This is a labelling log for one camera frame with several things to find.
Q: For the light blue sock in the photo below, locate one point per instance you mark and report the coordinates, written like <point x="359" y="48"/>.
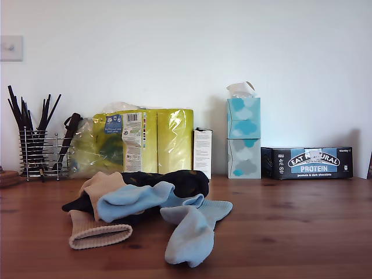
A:
<point x="189" y="241"/>
<point x="122" y="203"/>

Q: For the beige ribbed sock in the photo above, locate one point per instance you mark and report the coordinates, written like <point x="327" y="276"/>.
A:
<point x="93" y="232"/>
<point x="101" y="183"/>

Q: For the white carton black top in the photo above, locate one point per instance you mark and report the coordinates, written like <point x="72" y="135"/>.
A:
<point x="203" y="154"/>

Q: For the yellow paper towel pack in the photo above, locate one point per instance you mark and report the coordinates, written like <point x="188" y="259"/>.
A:
<point x="174" y="139"/>

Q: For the grey cloud tissue box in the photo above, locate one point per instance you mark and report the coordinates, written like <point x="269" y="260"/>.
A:
<point x="243" y="158"/>

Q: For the blue cloud tissue box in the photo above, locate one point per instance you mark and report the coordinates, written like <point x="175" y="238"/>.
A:
<point x="243" y="117"/>

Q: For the white tissue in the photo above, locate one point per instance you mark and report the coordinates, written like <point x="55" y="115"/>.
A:
<point x="238" y="88"/>

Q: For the black Eat Natural bar box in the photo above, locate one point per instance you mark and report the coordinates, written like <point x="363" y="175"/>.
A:
<point x="308" y="165"/>

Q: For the thin black stick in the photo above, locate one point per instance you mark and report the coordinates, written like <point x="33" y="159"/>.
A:
<point x="26" y="119"/>
<point x="53" y="107"/>
<point x="17" y="113"/>
<point x="18" y="106"/>
<point x="45" y="108"/>

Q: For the white wall light switch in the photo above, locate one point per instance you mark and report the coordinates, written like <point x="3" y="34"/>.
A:
<point x="11" y="48"/>

